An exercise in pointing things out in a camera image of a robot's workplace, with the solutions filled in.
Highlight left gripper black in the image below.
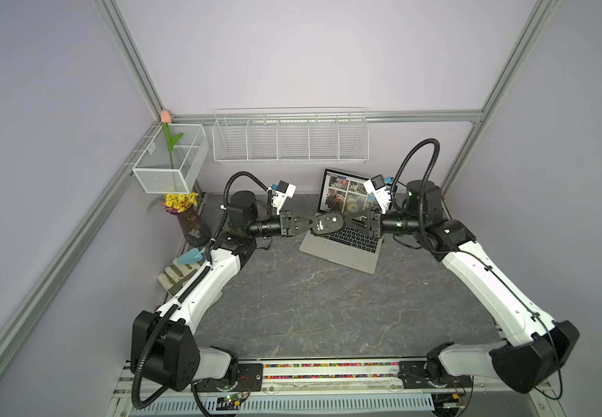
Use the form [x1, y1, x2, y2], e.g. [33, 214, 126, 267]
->
[248, 211, 318, 239]

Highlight black wireless mouse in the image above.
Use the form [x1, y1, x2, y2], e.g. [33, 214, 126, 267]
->
[311, 212, 345, 236]

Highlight silver laptop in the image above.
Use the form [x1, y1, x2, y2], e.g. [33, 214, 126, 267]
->
[298, 167, 385, 276]

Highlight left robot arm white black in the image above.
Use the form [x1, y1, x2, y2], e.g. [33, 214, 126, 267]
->
[130, 189, 318, 408]

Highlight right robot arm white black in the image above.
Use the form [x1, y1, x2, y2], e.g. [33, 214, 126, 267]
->
[345, 175, 580, 394]

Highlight yellow flowers in dark vase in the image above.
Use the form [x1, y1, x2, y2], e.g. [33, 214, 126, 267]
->
[147, 192, 212, 248]

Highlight beige gardening gloves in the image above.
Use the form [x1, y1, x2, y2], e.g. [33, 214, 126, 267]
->
[158, 259, 201, 296]

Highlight pink tulip artificial flower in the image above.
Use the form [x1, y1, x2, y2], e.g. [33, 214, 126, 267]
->
[160, 109, 184, 170]

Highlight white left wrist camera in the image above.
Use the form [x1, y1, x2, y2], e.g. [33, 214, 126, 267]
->
[270, 181, 297, 215]

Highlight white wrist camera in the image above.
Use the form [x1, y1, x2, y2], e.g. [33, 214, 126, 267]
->
[270, 181, 297, 215]
[363, 175, 391, 214]

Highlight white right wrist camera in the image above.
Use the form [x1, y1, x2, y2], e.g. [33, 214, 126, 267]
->
[363, 175, 391, 214]

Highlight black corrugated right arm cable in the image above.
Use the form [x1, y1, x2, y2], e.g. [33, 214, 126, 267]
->
[388, 137, 443, 251]

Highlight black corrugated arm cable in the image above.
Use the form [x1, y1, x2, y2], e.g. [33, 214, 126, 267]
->
[388, 137, 443, 251]
[129, 170, 271, 410]

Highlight long white wire basket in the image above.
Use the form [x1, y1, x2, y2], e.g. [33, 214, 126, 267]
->
[212, 107, 370, 164]

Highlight small white wire basket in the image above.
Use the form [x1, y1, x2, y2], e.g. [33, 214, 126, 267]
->
[132, 123, 210, 195]

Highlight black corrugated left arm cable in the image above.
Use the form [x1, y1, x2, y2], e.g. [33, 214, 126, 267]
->
[129, 170, 271, 410]

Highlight aluminium frame struts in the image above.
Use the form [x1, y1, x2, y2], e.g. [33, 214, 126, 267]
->
[0, 0, 563, 397]

